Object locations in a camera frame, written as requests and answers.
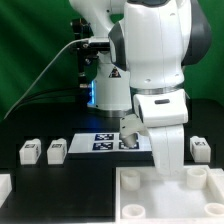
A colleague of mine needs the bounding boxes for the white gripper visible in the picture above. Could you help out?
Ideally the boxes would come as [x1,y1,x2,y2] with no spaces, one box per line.
[148,125,184,176]

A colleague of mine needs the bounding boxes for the white square table top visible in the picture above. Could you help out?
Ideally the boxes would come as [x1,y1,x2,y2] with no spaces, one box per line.
[115,165,224,224]

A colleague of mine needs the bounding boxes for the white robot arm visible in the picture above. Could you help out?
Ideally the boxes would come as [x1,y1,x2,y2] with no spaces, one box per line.
[69,0,211,175]

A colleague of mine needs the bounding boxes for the white obstacle right edge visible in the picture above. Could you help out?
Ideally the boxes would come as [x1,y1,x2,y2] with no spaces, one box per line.
[207,168,224,203]

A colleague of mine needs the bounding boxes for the white obstacle edge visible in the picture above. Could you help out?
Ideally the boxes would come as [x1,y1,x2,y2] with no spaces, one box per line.
[0,174,12,208]
[207,168,224,203]

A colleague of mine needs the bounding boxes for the white sheet with markers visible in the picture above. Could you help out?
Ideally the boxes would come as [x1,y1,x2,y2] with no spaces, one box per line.
[69,132,151,153]

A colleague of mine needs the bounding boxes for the white obstacle left edge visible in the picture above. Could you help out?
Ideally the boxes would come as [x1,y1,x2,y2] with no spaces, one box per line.
[0,174,12,208]

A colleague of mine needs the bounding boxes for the black cables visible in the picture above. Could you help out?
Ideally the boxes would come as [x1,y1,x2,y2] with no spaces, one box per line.
[13,87,92,109]

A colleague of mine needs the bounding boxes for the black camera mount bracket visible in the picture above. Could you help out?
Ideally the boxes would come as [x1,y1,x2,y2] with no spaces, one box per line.
[70,18,98,88]

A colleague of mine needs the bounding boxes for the grey cable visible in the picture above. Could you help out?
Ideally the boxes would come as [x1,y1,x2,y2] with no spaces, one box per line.
[3,39,88,120]

